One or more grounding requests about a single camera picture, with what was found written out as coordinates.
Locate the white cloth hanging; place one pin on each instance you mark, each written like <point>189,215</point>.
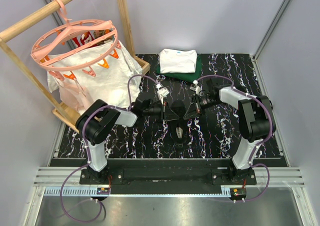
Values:
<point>117,79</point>

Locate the folded white t-shirt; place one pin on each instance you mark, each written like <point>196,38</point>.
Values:
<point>177,61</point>

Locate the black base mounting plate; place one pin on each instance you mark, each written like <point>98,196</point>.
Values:
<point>166,177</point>

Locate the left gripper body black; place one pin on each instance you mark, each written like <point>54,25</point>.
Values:
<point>158,110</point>

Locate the black canvas sneaker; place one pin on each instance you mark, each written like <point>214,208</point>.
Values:
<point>178,127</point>

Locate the pink round clip hanger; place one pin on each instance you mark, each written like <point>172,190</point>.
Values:
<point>82,35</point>

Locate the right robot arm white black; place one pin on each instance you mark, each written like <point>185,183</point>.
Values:
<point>255,116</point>

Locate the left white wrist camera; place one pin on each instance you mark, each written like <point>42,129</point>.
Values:
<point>161,92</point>

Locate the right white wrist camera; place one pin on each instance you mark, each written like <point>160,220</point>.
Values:
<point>195,87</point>

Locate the aluminium rail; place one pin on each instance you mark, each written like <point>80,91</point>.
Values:
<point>65,181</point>

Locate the folded green garment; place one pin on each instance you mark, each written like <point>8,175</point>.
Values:
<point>187,77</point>

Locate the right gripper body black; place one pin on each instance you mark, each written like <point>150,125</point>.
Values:
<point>203,102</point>

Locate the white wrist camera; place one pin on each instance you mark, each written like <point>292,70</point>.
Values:
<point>161,92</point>
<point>195,87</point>

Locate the pink cloth hanging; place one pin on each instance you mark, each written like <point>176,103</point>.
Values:
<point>75,96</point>

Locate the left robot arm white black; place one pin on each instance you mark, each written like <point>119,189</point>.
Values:
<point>95,124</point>

